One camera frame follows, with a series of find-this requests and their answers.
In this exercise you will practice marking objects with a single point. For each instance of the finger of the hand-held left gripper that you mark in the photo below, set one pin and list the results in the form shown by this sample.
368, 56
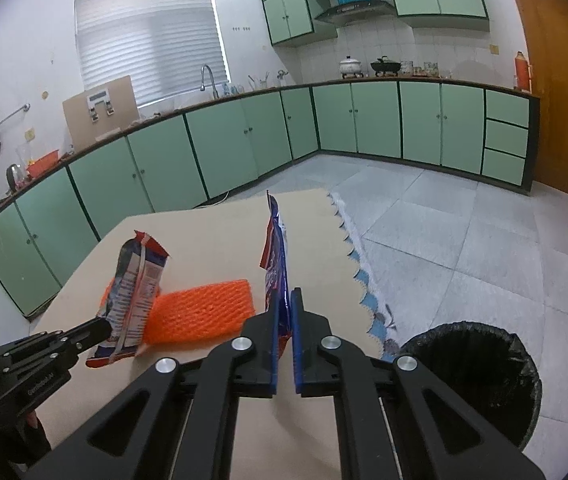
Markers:
84, 331
56, 357

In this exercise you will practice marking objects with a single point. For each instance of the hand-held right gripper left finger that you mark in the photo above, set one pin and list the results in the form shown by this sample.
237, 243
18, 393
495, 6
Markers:
275, 370

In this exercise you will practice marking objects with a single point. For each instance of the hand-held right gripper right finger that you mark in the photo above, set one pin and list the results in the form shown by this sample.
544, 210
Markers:
298, 340

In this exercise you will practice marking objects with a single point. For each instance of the white blue snack bag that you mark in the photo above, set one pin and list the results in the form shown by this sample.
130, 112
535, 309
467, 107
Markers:
134, 285

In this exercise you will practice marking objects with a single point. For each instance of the blue red snack wrapper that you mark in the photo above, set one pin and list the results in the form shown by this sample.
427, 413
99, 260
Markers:
274, 255

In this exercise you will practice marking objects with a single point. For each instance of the black trash bin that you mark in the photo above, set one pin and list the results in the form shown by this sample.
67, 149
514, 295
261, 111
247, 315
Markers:
464, 360

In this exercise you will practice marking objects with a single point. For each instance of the person's left forearm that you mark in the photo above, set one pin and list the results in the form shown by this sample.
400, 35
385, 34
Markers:
4, 440

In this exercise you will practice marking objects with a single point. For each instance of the red plastic basin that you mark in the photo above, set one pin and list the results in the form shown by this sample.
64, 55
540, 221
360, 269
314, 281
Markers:
43, 164

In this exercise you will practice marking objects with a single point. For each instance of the metal towel bar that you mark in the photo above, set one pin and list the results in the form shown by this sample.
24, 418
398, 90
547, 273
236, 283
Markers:
11, 116

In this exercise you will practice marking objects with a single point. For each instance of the cardboard box on counter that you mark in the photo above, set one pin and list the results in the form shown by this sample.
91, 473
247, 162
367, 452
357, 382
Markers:
121, 92

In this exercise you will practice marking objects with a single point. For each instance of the green base cabinets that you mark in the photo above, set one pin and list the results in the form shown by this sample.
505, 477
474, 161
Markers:
414, 120

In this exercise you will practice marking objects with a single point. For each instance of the utensil holder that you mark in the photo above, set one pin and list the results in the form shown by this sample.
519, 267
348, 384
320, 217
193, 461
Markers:
262, 82

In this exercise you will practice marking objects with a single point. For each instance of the metal faucet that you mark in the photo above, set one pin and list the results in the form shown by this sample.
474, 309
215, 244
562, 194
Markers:
209, 77

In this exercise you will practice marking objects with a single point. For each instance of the black wok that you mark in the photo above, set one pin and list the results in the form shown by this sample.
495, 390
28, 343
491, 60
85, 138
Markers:
385, 66

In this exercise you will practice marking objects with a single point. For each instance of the white window blind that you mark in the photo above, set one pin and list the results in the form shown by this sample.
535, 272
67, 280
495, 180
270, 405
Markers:
149, 40

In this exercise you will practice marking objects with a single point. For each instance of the glass jar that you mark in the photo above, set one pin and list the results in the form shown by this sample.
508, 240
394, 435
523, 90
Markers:
430, 68

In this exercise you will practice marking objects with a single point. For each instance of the range hood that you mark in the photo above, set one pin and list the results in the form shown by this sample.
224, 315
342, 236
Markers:
354, 12

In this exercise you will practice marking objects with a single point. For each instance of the red thermos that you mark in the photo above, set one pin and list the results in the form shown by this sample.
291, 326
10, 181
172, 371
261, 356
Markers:
522, 72

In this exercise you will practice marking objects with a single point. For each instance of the closed wooden door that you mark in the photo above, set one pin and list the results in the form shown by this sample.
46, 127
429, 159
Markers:
554, 85

